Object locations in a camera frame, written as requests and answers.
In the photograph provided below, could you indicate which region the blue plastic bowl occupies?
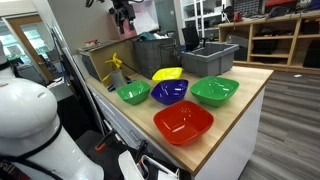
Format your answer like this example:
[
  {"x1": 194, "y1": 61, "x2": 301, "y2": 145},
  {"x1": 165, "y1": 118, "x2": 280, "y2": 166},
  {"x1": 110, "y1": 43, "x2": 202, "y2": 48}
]
[{"x1": 150, "y1": 78, "x2": 190, "y2": 106}]

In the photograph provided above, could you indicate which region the translucent pink plastic bin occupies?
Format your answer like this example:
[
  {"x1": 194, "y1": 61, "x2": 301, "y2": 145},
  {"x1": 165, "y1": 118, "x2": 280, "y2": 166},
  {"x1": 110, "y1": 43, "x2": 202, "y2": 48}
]
[{"x1": 130, "y1": 0, "x2": 160, "y2": 35}]

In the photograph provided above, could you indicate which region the red plastic bowl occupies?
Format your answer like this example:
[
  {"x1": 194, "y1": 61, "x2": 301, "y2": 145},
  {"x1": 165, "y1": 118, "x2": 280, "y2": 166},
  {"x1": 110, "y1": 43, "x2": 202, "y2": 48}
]
[{"x1": 153, "y1": 99, "x2": 215, "y2": 146}]

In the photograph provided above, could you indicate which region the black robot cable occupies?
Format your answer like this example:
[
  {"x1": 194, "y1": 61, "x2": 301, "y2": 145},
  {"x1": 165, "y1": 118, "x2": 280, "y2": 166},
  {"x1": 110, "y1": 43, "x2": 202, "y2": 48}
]
[{"x1": 84, "y1": 0, "x2": 105, "y2": 8}]

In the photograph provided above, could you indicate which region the yellow plastic bowl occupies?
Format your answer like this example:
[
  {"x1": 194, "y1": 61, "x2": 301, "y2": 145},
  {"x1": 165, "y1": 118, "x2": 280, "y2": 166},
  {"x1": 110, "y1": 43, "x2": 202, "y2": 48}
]
[{"x1": 151, "y1": 66, "x2": 184, "y2": 84}]

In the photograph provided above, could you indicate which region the red toolbox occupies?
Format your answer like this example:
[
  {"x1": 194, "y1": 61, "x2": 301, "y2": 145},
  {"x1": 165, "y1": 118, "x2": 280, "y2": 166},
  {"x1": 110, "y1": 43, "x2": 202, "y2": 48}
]
[{"x1": 264, "y1": 0, "x2": 298, "y2": 9}]

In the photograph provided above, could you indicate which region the large green plastic bowl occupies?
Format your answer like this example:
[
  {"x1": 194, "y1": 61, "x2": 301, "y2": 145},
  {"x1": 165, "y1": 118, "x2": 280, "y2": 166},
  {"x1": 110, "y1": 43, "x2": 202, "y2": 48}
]
[{"x1": 189, "y1": 75, "x2": 240, "y2": 108}]

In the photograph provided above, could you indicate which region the black office chair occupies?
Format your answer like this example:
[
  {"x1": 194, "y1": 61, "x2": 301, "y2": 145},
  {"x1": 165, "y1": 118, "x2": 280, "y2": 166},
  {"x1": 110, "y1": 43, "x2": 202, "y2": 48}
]
[{"x1": 181, "y1": 25, "x2": 203, "y2": 53}]

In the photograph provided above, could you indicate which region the white plastic bracket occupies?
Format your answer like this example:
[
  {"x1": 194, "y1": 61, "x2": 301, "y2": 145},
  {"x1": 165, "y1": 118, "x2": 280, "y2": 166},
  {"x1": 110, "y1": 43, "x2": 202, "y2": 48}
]
[{"x1": 118, "y1": 149, "x2": 181, "y2": 180}]

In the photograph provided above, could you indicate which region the grey plastic tote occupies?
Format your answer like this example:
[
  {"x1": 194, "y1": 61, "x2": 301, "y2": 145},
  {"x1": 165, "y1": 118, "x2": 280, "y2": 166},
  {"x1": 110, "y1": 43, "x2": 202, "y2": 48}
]
[{"x1": 180, "y1": 41, "x2": 240, "y2": 78}]

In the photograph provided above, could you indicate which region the red white small package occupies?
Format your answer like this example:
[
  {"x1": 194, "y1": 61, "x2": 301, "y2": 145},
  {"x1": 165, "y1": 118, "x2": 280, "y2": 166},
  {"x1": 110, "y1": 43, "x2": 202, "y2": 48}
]
[{"x1": 84, "y1": 39, "x2": 101, "y2": 48}]

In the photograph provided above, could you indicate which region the large cardboard box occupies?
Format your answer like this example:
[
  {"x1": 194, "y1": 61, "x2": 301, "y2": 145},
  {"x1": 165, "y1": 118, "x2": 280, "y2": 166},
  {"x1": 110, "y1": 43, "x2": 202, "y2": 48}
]
[{"x1": 78, "y1": 39, "x2": 138, "y2": 83}]

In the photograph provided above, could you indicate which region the white drawer cabinet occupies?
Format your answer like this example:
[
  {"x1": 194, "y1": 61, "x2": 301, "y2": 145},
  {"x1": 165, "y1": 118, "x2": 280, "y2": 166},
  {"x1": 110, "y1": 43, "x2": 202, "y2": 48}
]
[{"x1": 85, "y1": 66, "x2": 268, "y2": 180}]

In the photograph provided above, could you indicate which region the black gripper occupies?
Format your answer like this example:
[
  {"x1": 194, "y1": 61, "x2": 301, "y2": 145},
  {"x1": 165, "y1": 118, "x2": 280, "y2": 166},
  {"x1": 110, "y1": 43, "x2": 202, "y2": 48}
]
[{"x1": 109, "y1": 0, "x2": 137, "y2": 35}]

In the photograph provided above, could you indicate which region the wooden shelf unit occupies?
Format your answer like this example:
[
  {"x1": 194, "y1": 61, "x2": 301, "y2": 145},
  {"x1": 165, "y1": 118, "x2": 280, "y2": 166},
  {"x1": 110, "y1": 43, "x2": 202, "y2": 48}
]
[{"x1": 218, "y1": 10, "x2": 320, "y2": 75}]

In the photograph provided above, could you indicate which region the wooden framed glass door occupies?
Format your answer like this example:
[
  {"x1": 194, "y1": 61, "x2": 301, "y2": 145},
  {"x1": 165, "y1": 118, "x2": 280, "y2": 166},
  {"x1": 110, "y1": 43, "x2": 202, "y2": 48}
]
[{"x1": 5, "y1": 14, "x2": 56, "y2": 84}]

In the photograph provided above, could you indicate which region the black clamp orange handle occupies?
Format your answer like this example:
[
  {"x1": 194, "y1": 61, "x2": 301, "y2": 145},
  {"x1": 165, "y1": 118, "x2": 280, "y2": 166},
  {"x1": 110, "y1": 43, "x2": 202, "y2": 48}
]
[
  {"x1": 134, "y1": 139, "x2": 150, "y2": 168},
  {"x1": 94, "y1": 129, "x2": 118, "y2": 152}
]

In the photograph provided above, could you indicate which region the white shelving unit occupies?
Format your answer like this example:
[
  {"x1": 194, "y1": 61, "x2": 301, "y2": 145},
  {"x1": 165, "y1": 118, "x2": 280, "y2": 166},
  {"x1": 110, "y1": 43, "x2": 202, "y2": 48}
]
[{"x1": 179, "y1": 0, "x2": 224, "y2": 39}]

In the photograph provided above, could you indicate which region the small green plastic bowl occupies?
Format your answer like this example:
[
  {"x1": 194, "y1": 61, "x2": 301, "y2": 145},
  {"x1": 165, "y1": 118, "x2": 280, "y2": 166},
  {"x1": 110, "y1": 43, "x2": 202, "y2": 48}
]
[{"x1": 116, "y1": 79, "x2": 152, "y2": 106}]

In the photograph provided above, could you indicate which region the dark grey fabric bin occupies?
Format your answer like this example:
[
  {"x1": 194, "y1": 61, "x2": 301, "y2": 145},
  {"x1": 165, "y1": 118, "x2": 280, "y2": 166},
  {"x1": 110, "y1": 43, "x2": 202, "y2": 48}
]
[{"x1": 133, "y1": 32, "x2": 178, "y2": 80}]

